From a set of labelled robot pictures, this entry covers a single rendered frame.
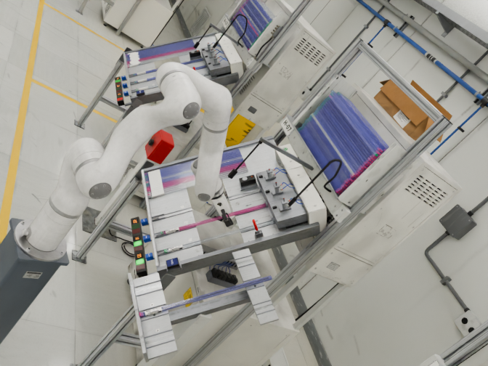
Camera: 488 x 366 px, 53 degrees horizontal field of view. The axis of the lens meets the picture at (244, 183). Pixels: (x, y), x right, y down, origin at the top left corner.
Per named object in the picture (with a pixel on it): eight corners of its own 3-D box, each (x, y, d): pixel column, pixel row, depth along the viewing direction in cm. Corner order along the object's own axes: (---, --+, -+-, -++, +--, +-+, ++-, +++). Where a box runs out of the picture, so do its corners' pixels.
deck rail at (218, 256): (160, 280, 205) (157, 271, 201) (160, 277, 207) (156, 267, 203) (319, 234, 213) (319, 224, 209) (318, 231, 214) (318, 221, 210)
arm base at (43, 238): (17, 258, 162) (44, 221, 155) (9, 216, 173) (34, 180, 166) (70, 263, 175) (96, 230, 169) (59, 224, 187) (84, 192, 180)
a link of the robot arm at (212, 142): (226, 146, 163) (214, 206, 184) (229, 117, 174) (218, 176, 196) (199, 141, 162) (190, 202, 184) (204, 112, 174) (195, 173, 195)
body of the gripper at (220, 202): (225, 194, 191) (234, 213, 199) (219, 179, 199) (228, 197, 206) (208, 202, 191) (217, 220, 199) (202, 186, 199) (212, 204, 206)
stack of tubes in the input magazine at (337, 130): (336, 194, 205) (383, 147, 195) (296, 128, 243) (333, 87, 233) (354, 204, 212) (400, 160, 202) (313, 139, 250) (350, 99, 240)
